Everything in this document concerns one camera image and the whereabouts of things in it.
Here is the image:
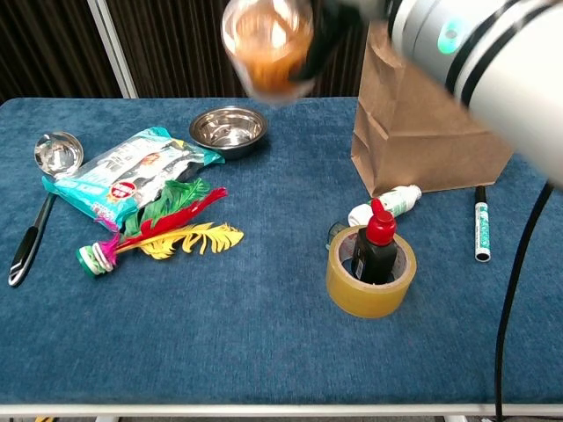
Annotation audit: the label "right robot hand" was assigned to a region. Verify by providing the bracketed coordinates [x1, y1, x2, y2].
[289, 0, 391, 84]

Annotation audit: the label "clear tub rubber bands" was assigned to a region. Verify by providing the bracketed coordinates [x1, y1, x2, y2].
[221, 0, 316, 106]

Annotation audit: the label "brown packing tape roll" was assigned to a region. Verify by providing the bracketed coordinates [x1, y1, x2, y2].
[325, 225, 418, 319]

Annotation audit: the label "brown paper bag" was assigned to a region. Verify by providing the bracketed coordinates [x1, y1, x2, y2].
[350, 20, 516, 199]

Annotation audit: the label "teal snack packet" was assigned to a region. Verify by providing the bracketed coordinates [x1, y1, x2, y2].
[41, 127, 226, 233]

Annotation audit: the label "steel bowl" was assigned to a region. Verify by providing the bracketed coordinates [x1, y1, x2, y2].
[188, 105, 269, 160]

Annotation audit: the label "white tube green print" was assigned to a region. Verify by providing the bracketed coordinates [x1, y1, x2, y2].
[347, 184, 422, 228]

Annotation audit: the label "black ink bottle red cap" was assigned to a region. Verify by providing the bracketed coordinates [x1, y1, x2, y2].
[350, 197, 398, 286]

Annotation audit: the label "green white marker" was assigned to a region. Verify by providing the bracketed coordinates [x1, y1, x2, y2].
[473, 185, 492, 264]

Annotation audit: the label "colourful feather shuttlecock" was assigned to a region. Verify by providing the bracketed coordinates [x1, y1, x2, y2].
[75, 178, 245, 279]

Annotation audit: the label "white partition frame post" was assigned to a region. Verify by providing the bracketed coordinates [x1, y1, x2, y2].
[265, 0, 294, 106]
[86, 0, 140, 99]

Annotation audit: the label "steel ladle black handle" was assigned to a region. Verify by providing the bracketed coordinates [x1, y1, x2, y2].
[7, 130, 85, 288]

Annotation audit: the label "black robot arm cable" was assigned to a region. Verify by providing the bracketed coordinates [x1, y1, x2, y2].
[494, 180, 556, 422]

